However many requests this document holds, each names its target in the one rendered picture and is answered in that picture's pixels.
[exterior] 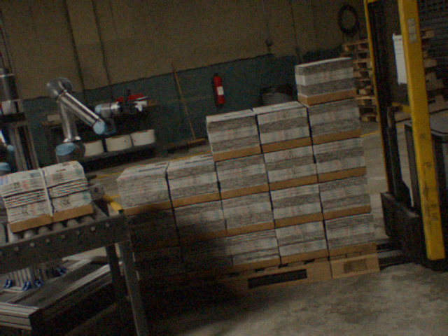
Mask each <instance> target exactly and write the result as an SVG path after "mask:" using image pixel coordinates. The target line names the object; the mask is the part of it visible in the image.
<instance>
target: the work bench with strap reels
mask: <svg viewBox="0 0 448 336"><path fill-rule="evenodd" d="M129 95H132V96H129V97H128V101H129V100H133V99H139V98H144V96H143V95H142V93H140V94H129ZM115 102H123V97H121V98H117V99H115ZM158 104H160V103H159V102H154V103H150V104H149V103H148V102H147V106H143V105H142V111H147V114H148V120H149V125H150V130H144V131H140V132H135V133H132V134H130V135H129V134H126V135H121V136H114V137H111V138H108V139H106V145H107V148H108V149H103V146H102V141H92V142H87V143H84V145H85V148H86V151H85V154H84V156H83V157H82V158H81V159H79V160H77V161H78V162H79V163H82V162H87V161H92V160H98V159H101V158H107V157H111V156H114V155H121V154H125V153H127V152H131V151H137V150H141V149H145V148H151V147H154V151H155V154H154V155H157V154H160V153H159V152H158V148H157V146H161V145H162V147H163V151H164V158H168V157H169V156H168V154H167V147H166V143H165V136H164V131H163V127H162V120H161V116H160V112H159V108H158ZM152 109H155V112H156V116H157V124H158V128H159V132H160V135H161V140H157V139H156V137H155V130H154V129H153V121H152V118H151V111H150V110H152ZM74 120H75V123H76V124H77V123H84V122H85V121H84V120H82V119H81V118H75V116H74ZM41 125H42V126H43V128H44V132H45V137H46V141H47V145H48V150H49V155H50V160H51V164H52V165H57V164H59V162H58V158H57V153H56V149H55V145H54V142H53V138H52V135H51V131H50V130H51V129H55V128H59V127H62V123H61V120H55V121H54V122H49V121H45V122H41ZM130 137H131V139H130ZM131 142H132V143H131Z"/></svg>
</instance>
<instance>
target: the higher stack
mask: <svg viewBox="0 0 448 336"><path fill-rule="evenodd" d="M295 76H296V77H297V78H295V79H296V81H295V82H297V84H296V85H297V91H298V93H297V94H298V95H300V96H301V97H306V98H308V97H315V96H316V95H324V94H328V93H334V92H341V91H346V90H353V89H356V88H357V87H356V80H355V77H354V75H353V68H352V61H351V58H337V59H329V60H324V61H320V62H312V63H308V64H301V65H296V66H295ZM357 103H358V102H357V99H356V98H353V97H351V98H347V99H339V100H335V101H327V102H322V103H317V104H310V105H307V104H304V103H302V102H300V103H299V104H302V105H304V106H306V111H307V118H308V124H309V126H308V127H309V129H308V130H309V135H310V136H312V137H316V136H321V135H325V134H334V133H338V132H346V131H351V130H359V129H360V128H361V121H360V116H359V115H360V114H359V108H358V104H357ZM311 147H312V150H313V151H312V152H313V155H312V157H313V161H314V163H315V164H316V165H315V166H316V174H318V175H322V174H329V173H335V172H343V171H348V170H352V169H361V167H365V159H364V152H363V146H362V141H361V137H360V136H355V137H351V138H346V139H342V140H338V141H329V142H325V143H317V144H312V143H311ZM368 187H369V186H368V184H367V177H366V175H360V176H352V177H347V178H339V179H334V180H329V181H321V182H319V181H318V188H319V193H320V201H321V210H322V212H323V213H327V212H331V211H335V210H340V209H348V208H353V207H361V206H365V205H370V203H371V202H370V198H371V197H370V195H369V194H370V192H369V188H368ZM322 223H323V224H322V225H323V229H324V232H325V241H326V246H327V248H328V249H336V248H340V247H345V246H354V245H359V244H367V243H372V242H375V234H374V228H373V227H374V226H373V223H374V218H373V215H372V213H371V212H368V213H360V214H356V215H350V216H342V217H338V218H329V219H325V220H324V219H323V220H322ZM326 257H327V258H328V259H329V261H330V266H331V271H332V279H339V278H340V277H342V278H344V277H347V276H353V275H357V274H366V273H370V272H378V271H380V269H379V259H378V253H377V250H376V249H375V248H373V249H372V250H370V249H368V251H360V252H355V253H347V254H342V255H334V256H326Z"/></svg>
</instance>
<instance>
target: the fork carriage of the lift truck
mask: <svg viewBox="0 0 448 336"><path fill-rule="evenodd" d="M379 194H381V205H382V211H383V217H384V229H385V234H386V236H387V237H388V238H392V239H393V240H394V241H395V244H396V245H397V246H398V247H399V249H403V250H404V251H405V252H406V253H407V256H408V258H409V259H410V260H411V261H412V262H413V263H414V264H415V265H417V264H422V263H423V264H424V253H422V246H421V234H420V227H419V215H417V214H416V213H415V212H413V211H412V210H410V209H409V208H408V207H407V206H406V205H405V204H403V203H402V202H400V201H399V200H397V199H396V198H395V197H394V196H392V195H391V194H390V193H389V192H387V191H386V192H380V193H379Z"/></svg>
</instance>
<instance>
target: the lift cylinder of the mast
mask: <svg viewBox="0 0 448 336"><path fill-rule="evenodd" d="M393 111H398V106H387V119H388V127H387V128H386V133H387V134H388V146H389V152H390V159H391V170H393V182H394V188H395V198H396V199H397V200H399V201H400V202H402V203H403V204H405V196H404V188H403V183H402V176H401V170H400V158H399V151H398V139H397V128H396V127H394V124H393ZM418 194H419V180H418V184H417V189H416V197H415V200H414V203H413V206H412V211H413V212H414V210H415V208H416V203H417V198H418Z"/></svg>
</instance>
